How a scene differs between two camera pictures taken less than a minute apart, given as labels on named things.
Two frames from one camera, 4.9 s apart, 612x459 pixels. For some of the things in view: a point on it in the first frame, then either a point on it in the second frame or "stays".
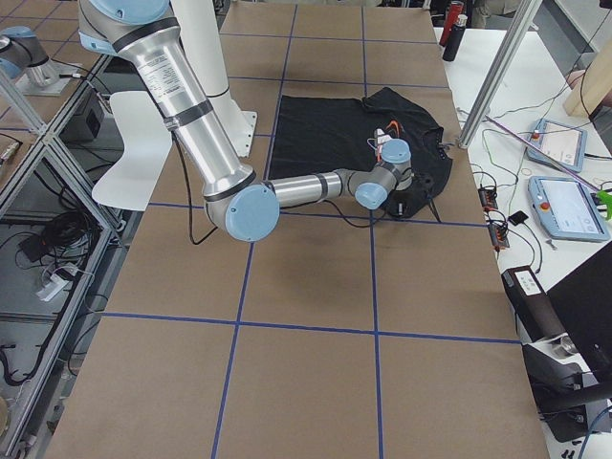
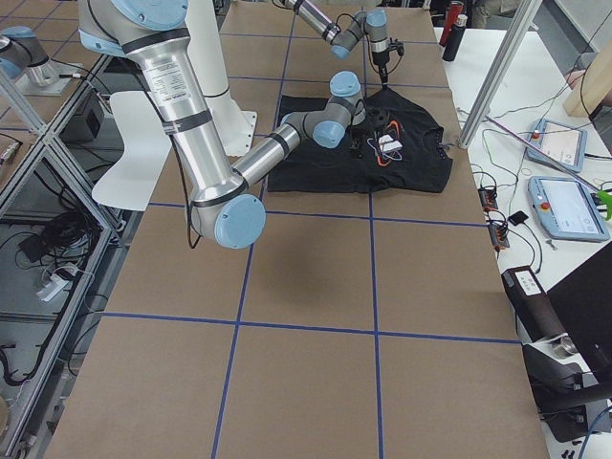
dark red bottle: [454, 10] stays
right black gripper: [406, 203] to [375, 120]
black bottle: [455, 39] stays
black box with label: [535, 314] stays
